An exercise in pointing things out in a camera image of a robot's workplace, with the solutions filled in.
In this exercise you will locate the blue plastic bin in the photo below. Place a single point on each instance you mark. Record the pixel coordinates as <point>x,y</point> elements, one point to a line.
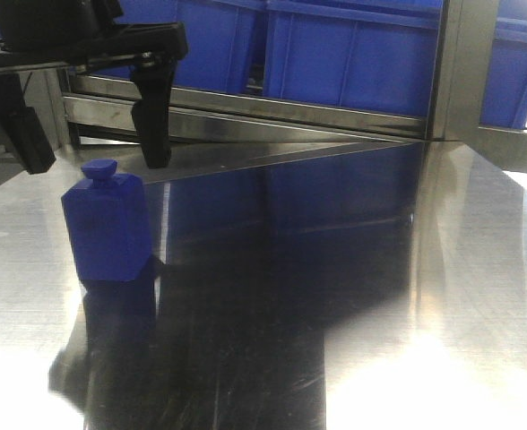
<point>220,37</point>
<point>373,56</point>
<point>505,99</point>

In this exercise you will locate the blue plastic bin left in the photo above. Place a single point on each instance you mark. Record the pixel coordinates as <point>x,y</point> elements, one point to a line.
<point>220,37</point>

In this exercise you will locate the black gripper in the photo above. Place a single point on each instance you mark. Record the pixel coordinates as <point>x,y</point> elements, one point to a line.
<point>52,34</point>

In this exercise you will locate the stainless steel shelf rack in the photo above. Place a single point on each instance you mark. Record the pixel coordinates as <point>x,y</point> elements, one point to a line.
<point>70,101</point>

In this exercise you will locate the blue plastic bin middle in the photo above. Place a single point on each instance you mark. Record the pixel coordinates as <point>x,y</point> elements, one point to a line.
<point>373,56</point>

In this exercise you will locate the blue plastic bin right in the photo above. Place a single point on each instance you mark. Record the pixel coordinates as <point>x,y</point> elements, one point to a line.
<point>505,99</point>

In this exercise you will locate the blue bottle part with cap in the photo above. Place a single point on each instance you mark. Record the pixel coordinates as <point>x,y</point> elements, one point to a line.
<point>108,223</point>

